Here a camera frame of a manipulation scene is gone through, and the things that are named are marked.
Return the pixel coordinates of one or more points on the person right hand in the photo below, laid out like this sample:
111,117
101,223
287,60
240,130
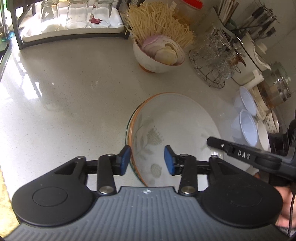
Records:
286,194

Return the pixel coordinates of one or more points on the bowl with garlic and noodles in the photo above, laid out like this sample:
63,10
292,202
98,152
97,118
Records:
158,54

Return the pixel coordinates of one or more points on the white electric cooking pot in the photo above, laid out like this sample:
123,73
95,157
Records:
244,73

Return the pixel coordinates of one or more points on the red lid plastic jar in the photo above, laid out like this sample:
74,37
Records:
186,11

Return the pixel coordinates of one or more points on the glass kettle on base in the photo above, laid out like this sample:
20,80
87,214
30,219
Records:
271,87

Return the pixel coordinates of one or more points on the cup with tea leaves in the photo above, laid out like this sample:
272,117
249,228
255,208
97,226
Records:
271,123

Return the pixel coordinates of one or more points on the green chopstick holder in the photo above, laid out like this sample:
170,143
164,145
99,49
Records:
227,24

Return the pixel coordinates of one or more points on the floral patterned plate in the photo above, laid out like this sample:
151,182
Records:
126,143

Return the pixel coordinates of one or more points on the drinking glass left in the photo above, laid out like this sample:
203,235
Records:
49,16

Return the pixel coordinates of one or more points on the black dish rack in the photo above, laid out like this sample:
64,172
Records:
26,21

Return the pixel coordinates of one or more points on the chrome kitchen faucet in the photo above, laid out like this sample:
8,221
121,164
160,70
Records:
7,34

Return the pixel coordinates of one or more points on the drinking glass right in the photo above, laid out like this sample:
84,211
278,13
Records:
100,14

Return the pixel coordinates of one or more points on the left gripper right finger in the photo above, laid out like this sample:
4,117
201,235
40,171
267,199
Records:
183,165

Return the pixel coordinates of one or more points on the translucent plastic bowl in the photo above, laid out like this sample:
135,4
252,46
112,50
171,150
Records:
243,100
244,130

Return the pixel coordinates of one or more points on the white ceramic bowl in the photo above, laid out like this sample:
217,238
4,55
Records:
263,140

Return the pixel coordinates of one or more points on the wire rack with glass cups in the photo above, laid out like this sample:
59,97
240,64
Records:
215,58

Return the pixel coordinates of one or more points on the drinking glass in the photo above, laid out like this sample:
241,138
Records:
100,14
49,16
77,14

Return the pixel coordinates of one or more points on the drinking glass middle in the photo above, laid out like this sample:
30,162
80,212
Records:
77,14

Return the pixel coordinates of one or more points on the white leaf plate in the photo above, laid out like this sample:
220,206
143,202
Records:
170,119
133,120

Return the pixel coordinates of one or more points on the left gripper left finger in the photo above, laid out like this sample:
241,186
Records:
109,165

